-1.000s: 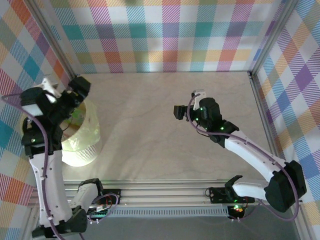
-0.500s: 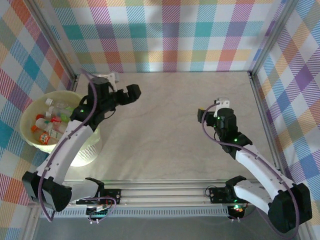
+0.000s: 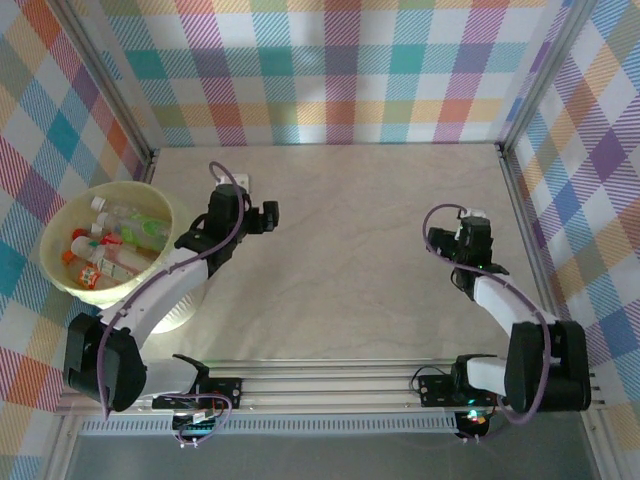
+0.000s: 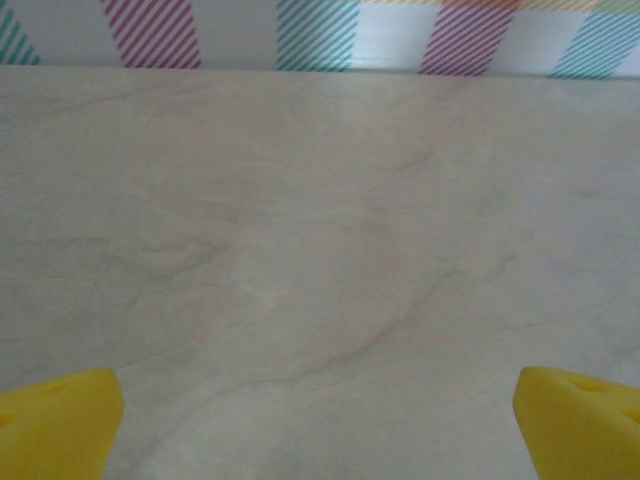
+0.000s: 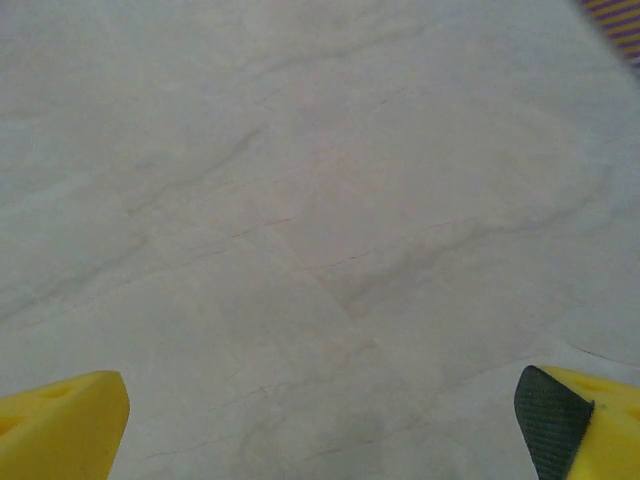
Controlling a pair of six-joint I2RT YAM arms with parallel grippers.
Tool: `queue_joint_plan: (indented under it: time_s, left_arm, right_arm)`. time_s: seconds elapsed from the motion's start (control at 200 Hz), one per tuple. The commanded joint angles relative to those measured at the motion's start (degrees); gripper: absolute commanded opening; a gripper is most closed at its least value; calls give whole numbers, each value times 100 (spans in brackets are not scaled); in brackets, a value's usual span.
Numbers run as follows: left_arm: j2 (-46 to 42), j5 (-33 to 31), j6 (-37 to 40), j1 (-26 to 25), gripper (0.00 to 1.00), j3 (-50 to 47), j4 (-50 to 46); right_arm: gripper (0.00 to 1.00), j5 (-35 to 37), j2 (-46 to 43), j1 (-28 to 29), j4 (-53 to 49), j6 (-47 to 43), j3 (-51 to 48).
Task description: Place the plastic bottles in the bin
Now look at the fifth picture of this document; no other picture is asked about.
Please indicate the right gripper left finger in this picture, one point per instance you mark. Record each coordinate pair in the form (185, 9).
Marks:
(55, 435)

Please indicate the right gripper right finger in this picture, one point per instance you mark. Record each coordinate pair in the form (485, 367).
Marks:
(615, 435)

